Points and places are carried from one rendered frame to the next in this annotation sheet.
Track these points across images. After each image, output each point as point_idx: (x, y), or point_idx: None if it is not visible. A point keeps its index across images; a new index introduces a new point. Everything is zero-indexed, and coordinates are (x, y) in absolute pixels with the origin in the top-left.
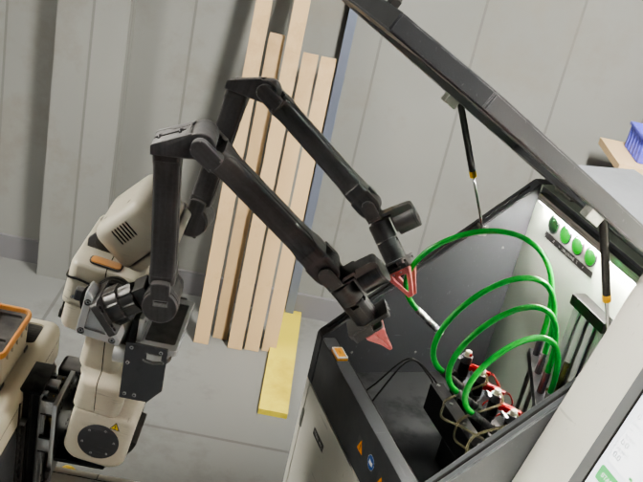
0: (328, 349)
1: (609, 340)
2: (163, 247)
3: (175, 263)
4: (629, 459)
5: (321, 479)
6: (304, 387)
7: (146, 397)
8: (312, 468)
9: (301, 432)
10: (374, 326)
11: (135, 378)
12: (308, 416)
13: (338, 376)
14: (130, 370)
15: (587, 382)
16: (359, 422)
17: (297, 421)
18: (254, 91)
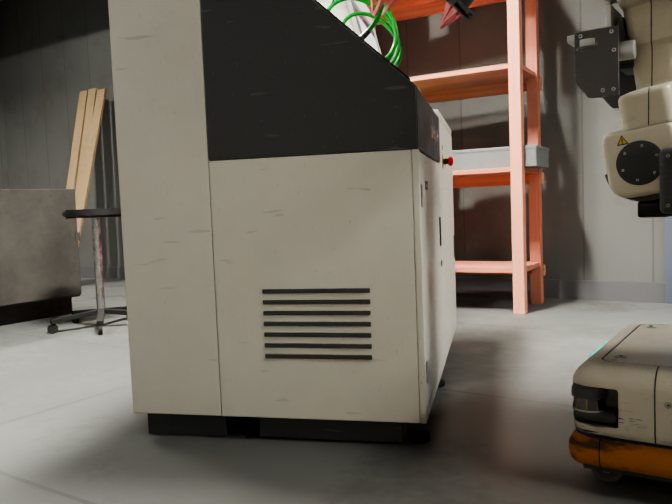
0: (420, 92)
1: (347, 2)
2: None
3: None
4: None
5: (429, 210)
6: (418, 163)
7: (613, 103)
8: (427, 219)
9: (422, 210)
10: (457, 7)
11: (626, 83)
12: (422, 183)
13: (424, 104)
14: (631, 75)
15: (355, 29)
16: (430, 116)
17: (420, 209)
18: None
